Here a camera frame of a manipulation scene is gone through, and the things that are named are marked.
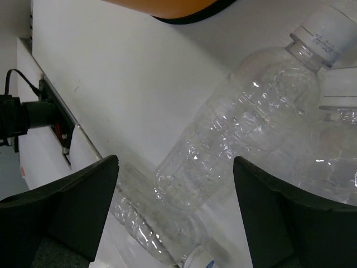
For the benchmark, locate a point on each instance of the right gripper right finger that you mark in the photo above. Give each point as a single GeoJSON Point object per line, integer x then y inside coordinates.
{"type": "Point", "coordinates": [286, 226]}

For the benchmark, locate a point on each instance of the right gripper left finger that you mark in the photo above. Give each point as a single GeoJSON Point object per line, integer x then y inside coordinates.
{"type": "Point", "coordinates": [61, 223]}

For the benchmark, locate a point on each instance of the clear bottle white cap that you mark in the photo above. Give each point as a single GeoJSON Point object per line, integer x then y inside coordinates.
{"type": "Point", "coordinates": [328, 166]}
{"type": "Point", "coordinates": [272, 94]}

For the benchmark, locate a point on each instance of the clear bottle front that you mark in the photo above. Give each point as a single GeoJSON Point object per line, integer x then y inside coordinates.
{"type": "Point", "coordinates": [172, 238]}

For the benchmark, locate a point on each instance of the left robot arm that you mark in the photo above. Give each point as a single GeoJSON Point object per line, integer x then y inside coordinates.
{"type": "Point", "coordinates": [18, 117]}

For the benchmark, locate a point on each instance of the orange cylindrical bin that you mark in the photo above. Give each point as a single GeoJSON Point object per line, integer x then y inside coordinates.
{"type": "Point", "coordinates": [176, 12]}

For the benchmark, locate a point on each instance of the shiny white tape sheet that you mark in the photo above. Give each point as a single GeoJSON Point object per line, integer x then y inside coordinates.
{"type": "Point", "coordinates": [82, 151]}

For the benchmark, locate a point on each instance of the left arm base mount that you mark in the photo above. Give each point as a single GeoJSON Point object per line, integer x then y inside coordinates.
{"type": "Point", "coordinates": [65, 122]}

